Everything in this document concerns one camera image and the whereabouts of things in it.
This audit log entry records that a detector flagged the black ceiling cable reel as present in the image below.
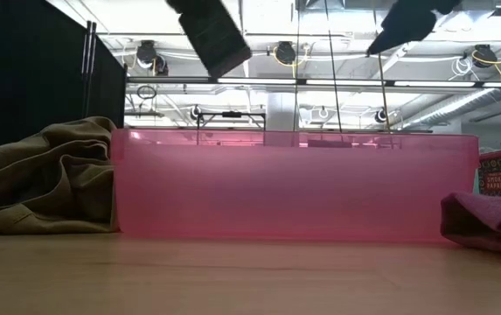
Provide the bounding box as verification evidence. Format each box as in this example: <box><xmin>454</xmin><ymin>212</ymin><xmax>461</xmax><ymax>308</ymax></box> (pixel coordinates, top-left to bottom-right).
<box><xmin>275</xmin><ymin>41</ymin><xmax>297</xmax><ymax>66</ymax></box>
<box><xmin>471</xmin><ymin>43</ymin><xmax>498</xmax><ymax>69</ymax></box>
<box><xmin>135</xmin><ymin>39</ymin><xmax>158</xmax><ymax>67</ymax></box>

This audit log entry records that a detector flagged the purple cloth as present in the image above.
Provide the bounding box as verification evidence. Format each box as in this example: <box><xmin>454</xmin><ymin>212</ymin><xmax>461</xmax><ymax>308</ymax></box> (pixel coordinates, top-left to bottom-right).
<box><xmin>439</xmin><ymin>190</ymin><xmax>501</xmax><ymax>259</ymax></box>

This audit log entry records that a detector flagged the yellow cable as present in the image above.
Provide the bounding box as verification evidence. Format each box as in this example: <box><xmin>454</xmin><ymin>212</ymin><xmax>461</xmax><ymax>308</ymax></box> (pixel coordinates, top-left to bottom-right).
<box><xmin>376</xmin><ymin>52</ymin><xmax>392</xmax><ymax>133</ymax></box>

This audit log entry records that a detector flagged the pink plastic bin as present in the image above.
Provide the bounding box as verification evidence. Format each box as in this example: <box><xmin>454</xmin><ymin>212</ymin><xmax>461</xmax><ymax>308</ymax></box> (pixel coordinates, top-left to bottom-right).
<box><xmin>109</xmin><ymin>127</ymin><xmax>481</xmax><ymax>243</ymax></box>

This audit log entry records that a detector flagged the overhead bar with light strips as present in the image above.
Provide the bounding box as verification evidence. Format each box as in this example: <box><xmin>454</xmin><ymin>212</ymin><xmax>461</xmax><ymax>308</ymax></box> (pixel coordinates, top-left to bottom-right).
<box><xmin>125</xmin><ymin>74</ymin><xmax>501</xmax><ymax>89</ymax></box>

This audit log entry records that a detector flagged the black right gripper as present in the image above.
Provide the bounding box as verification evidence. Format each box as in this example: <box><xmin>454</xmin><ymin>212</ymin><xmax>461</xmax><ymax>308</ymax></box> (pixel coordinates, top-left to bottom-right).
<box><xmin>365</xmin><ymin>0</ymin><xmax>463</xmax><ymax>56</ymax></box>

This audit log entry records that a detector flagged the thin black hanging cable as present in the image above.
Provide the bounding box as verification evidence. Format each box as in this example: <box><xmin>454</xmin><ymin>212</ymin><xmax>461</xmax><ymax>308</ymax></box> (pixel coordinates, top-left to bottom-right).
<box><xmin>292</xmin><ymin>0</ymin><xmax>301</xmax><ymax>133</ymax></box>

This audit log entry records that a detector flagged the tan cloth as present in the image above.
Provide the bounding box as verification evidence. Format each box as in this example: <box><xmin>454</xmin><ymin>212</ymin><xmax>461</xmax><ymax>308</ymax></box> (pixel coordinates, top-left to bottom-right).
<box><xmin>0</xmin><ymin>115</ymin><xmax>120</xmax><ymax>235</ymax></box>

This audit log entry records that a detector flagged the silver ventilation duct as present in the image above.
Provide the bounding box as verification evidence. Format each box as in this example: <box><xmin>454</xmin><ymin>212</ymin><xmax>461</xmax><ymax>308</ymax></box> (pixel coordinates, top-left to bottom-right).
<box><xmin>400</xmin><ymin>86</ymin><xmax>501</xmax><ymax>130</ymax></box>

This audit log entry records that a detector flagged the black spice tin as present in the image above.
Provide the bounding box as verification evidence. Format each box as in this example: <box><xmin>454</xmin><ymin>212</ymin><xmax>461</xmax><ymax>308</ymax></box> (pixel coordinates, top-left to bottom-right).
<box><xmin>178</xmin><ymin>0</ymin><xmax>254</xmax><ymax>79</ymax></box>

